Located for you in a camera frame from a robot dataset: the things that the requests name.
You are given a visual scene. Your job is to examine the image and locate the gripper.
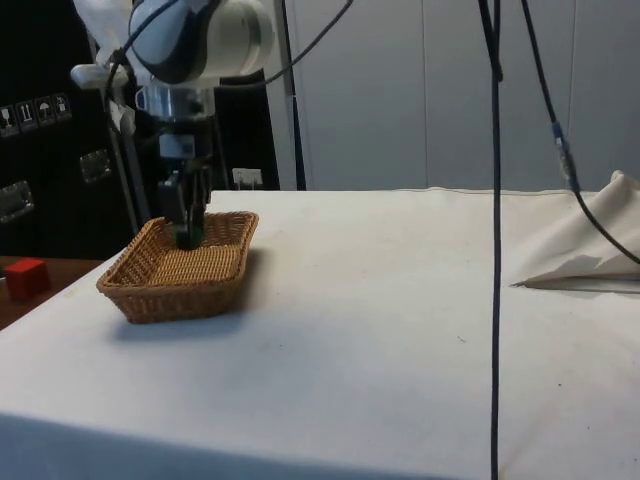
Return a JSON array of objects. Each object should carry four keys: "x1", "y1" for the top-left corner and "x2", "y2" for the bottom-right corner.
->
[{"x1": 156, "y1": 117, "x2": 217, "y2": 250}]

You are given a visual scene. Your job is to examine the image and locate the green ball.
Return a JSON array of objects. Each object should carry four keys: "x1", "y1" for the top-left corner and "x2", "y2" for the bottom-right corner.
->
[{"x1": 173, "y1": 224, "x2": 205, "y2": 252}]

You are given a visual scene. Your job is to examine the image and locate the wicker basket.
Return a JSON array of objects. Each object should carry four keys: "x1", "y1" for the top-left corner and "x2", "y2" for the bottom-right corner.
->
[{"x1": 95, "y1": 210, "x2": 261, "y2": 326}]

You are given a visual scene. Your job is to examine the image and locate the black cabinet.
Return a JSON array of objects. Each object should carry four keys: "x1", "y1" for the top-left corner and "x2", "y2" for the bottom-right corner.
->
[{"x1": 0, "y1": 0, "x2": 282, "y2": 261}]

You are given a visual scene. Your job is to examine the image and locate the red cube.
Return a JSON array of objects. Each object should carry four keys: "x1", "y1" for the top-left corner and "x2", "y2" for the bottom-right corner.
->
[{"x1": 3, "y1": 259, "x2": 53, "y2": 302}]

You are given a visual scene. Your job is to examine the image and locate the pale locker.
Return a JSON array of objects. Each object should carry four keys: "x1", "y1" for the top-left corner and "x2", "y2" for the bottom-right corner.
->
[
  {"x1": 422, "y1": 0, "x2": 640, "y2": 192},
  {"x1": 269, "y1": 0, "x2": 426, "y2": 192}
]

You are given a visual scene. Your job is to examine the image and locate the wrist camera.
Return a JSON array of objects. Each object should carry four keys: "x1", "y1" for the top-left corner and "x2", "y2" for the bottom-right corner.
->
[{"x1": 69, "y1": 63, "x2": 134, "y2": 90}]

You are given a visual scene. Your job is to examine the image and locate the black cable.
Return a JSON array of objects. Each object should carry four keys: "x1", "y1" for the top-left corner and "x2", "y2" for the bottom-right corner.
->
[
  {"x1": 101, "y1": 0, "x2": 177, "y2": 91},
  {"x1": 263, "y1": 0, "x2": 354, "y2": 87},
  {"x1": 476, "y1": 0, "x2": 505, "y2": 480},
  {"x1": 519, "y1": 0, "x2": 640, "y2": 267}
]

